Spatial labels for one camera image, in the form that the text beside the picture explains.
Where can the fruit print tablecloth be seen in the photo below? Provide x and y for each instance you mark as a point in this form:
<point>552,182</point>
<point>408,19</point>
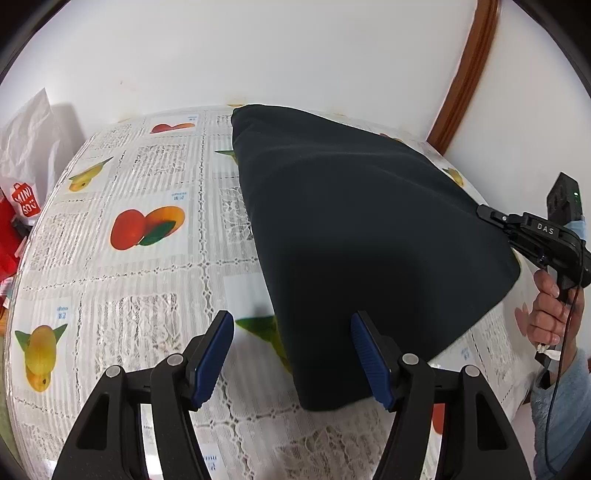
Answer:
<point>147,286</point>

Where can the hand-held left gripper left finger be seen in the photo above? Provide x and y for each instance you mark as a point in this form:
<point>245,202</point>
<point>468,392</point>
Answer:
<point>211,357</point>

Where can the white plastic bag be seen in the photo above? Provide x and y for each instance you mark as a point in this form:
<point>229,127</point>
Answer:
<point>32,143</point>

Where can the person's right hand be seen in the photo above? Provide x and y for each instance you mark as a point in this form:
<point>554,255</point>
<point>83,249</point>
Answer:
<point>549,314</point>

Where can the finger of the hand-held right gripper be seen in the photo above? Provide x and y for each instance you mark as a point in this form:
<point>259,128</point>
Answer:
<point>494,214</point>

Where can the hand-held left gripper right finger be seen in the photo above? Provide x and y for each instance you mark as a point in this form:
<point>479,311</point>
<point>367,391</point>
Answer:
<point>369,357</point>

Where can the brown wooden door frame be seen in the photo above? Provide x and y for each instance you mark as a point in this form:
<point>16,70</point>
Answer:
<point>466,78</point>

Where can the red bag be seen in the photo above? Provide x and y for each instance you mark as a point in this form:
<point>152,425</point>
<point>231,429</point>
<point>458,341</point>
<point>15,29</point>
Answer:
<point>7,240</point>

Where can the black shirt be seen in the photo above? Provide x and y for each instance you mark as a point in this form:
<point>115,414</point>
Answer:
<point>360,221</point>

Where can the person's right forearm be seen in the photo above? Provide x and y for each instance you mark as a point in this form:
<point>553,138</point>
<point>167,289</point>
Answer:
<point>568,415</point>

